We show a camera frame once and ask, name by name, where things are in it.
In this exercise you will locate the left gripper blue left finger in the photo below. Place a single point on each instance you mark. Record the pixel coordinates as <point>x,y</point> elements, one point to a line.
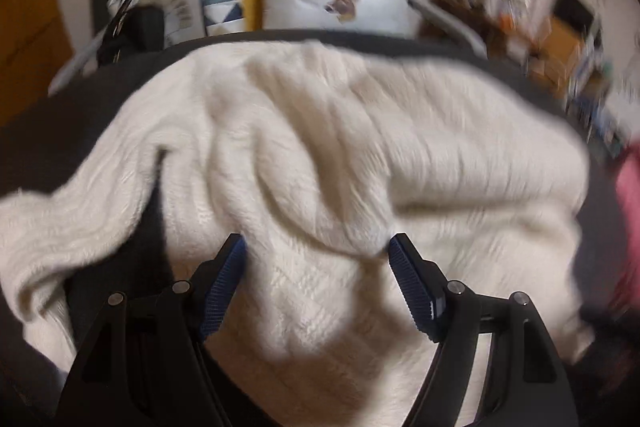
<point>205,298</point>

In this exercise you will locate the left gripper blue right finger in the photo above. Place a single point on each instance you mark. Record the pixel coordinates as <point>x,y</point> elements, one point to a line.
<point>439,307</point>

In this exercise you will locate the cream knitted sweater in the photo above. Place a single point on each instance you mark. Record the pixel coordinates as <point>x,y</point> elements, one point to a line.
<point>317,156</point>

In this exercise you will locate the black handbag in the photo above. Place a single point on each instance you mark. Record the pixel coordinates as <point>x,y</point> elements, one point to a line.
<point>138,30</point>

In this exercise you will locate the wooden side table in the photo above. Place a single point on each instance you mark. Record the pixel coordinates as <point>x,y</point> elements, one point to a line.
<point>550,54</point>

